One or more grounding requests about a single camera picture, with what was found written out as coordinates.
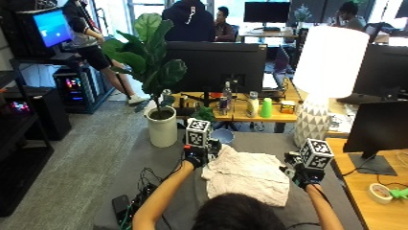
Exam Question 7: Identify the person's left hand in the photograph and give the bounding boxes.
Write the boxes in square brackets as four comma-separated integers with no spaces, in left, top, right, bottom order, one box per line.
[182,137,223,171]

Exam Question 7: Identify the person's right hand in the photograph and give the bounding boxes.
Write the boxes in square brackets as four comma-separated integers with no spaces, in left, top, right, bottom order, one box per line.
[279,151,328,190]

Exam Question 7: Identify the white cloth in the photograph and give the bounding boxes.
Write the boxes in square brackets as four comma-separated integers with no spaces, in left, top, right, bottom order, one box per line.
[200,144,292,208]

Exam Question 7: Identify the white marker cube left glove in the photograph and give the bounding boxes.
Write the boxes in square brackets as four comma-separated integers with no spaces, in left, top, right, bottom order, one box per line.
[184,118,212,149]

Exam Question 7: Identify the white marker cube glove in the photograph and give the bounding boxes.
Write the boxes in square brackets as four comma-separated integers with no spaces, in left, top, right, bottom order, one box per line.
[297,138,335,171]
[184,118,212,149]

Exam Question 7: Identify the white marker cube right glove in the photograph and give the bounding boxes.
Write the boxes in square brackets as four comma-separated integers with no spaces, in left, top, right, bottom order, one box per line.
[297,138,335,171]

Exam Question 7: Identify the blue bowl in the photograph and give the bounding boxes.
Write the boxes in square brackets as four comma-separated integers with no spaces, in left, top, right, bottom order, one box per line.
[210,128,235,145]

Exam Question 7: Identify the white plant pot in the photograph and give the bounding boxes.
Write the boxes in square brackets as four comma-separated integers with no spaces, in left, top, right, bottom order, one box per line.
[143,105,179,149]

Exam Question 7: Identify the small green plant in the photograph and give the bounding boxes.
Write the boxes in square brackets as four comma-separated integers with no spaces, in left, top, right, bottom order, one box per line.
[192,105,216,124]

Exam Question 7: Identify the dark can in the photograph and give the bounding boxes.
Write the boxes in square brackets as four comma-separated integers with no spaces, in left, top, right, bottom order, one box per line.
[216,95,230,117]

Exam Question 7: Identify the roll of tape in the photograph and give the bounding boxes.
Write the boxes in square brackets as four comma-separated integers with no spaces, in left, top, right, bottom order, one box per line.
[366,182,393,205]

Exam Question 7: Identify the the person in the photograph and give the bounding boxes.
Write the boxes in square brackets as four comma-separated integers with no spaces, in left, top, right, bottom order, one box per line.
[190,192,288,230]

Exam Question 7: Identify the wooden desk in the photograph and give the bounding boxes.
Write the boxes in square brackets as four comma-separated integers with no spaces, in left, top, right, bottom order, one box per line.
[171,78,355,133]

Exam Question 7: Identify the white bottle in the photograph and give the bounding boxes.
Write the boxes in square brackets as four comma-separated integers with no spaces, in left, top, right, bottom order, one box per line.
[246,91,260,119]

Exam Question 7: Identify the clear glass bottle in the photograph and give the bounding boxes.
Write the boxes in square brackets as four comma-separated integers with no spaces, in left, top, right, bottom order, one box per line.
[222,80,234,113]

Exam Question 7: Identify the small orange box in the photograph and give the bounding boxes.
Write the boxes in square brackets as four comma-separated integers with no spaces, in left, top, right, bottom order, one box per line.
[279,100,297,115]

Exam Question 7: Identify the green plastic cup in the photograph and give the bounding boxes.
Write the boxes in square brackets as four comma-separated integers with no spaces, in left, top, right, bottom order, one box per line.
[259,97,273,119]

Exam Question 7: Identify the black monitor on wooden desk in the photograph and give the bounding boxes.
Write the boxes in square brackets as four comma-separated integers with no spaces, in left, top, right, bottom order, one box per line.
[341,100,408,176]

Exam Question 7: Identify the black power strip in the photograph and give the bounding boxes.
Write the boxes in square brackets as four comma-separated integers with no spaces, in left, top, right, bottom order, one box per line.
[110,194,133,226]

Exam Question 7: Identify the black computer monitor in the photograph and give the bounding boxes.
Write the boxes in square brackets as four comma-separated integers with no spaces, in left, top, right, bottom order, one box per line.
[164,41,267,108]

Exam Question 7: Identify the white table lamp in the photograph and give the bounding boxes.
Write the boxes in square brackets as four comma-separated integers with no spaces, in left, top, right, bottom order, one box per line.
[292,25,370,149]

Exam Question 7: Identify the large green leafy plant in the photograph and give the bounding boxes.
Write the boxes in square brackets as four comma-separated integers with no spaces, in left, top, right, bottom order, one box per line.
[101,12,188,113]

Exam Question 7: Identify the computer tower with lights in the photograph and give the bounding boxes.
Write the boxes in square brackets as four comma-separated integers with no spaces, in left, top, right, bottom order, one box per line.
[52,65,97,113]

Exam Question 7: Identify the black shelf unit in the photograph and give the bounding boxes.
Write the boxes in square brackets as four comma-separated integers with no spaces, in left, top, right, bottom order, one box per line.
[0,70,55,219]

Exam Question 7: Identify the black distant monitor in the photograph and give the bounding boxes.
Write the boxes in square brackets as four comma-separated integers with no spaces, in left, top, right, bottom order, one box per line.
[242,1,292,24]

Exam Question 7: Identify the monitor with blue screen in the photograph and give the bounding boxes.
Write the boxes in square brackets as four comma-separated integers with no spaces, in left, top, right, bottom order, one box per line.
[16,7,74,58]

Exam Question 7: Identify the black cables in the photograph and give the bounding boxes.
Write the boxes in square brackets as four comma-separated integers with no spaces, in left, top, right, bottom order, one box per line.
[115,159,188,230]

